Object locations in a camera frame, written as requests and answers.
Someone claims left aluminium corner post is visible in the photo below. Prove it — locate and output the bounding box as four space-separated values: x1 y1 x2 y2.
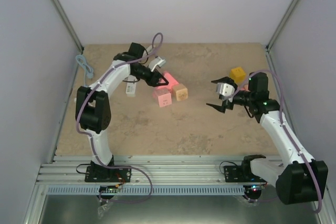
51 0 84 53

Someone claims aluminium corner post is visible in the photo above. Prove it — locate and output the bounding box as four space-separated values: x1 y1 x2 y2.
51 0 84 53
265 0 301 52

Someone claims white power strip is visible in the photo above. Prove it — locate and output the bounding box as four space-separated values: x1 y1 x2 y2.
125 81 137 97

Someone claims light blue coiled cable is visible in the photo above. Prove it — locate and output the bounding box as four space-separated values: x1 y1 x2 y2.
75 54 95 88

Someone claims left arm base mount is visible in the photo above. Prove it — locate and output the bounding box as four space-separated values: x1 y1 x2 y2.
85 165 131 183

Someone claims light blue cable duct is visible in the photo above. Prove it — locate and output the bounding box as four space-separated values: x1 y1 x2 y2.
47 185 245 196

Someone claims right aluminium corner post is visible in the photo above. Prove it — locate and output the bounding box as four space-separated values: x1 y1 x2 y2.
265 0 301 52

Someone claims light pink plug adapter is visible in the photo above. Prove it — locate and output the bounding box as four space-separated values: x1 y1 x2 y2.
240 83 249 91

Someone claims pink cube socket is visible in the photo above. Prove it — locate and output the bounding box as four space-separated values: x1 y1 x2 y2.
153 88 172 108

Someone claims pink socket base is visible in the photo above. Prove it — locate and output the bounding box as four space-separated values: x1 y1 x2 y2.
155 71 179 90

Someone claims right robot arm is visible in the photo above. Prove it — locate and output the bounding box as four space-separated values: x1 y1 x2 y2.
211 70 328 208

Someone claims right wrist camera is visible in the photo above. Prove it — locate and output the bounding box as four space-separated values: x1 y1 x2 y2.
216 82 235 99

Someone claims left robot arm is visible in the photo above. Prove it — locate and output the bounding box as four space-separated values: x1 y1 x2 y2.
75 43 169 182

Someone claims yellow cube socket adapter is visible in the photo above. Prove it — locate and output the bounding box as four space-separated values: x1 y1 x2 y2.
229 67 246 84

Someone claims aluminium rail frame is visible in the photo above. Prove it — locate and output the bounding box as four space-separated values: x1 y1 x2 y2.
36 155 244 185

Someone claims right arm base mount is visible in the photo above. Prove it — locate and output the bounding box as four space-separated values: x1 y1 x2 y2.
223 166 266 183

